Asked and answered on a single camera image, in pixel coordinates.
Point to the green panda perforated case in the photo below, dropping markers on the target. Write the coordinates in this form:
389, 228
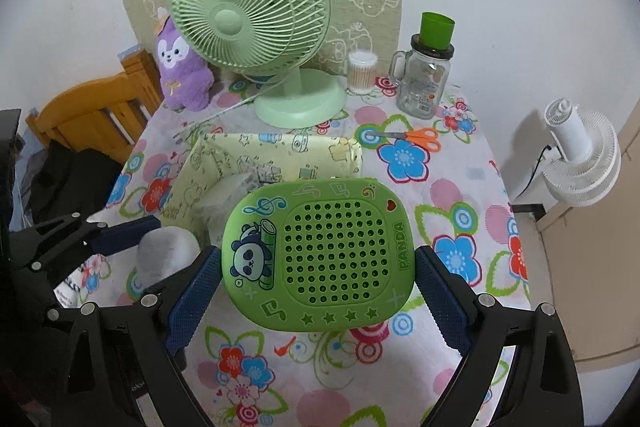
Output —
325, 257

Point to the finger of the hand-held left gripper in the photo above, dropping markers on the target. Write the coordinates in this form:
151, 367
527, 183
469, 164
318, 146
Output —
40, 302
130, 234

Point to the small black object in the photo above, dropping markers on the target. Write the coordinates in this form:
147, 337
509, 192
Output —
530, 209

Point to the yellow cartoon patterned box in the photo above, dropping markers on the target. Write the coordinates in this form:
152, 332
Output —
280, 152

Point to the purple plush toy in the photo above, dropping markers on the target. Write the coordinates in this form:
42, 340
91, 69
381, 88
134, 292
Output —
182, 77

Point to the glass mug jar green lid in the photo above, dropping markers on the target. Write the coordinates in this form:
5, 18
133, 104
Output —
422, 87

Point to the black clothing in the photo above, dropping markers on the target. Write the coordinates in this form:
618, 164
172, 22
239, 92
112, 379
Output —
70, 177

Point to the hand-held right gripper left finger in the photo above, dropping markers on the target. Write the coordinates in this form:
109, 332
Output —
195, 292

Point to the green desk fan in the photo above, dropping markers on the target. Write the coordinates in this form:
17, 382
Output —
225, 19

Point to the wooden chair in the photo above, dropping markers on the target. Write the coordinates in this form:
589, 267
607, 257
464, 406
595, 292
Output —
75, 107

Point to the white round case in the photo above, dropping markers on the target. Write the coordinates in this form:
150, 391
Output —
165, 252

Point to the cotton swab container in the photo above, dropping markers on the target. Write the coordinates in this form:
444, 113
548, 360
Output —
362, 74

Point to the floral tablecloth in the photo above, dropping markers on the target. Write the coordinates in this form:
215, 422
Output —
450, 187

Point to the white clip fan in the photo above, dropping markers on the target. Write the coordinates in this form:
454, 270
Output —
585, 157

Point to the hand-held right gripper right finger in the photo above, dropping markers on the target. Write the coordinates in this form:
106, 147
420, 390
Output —
442, 297

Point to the white printed bag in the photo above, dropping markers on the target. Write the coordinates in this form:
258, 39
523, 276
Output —
67, 294

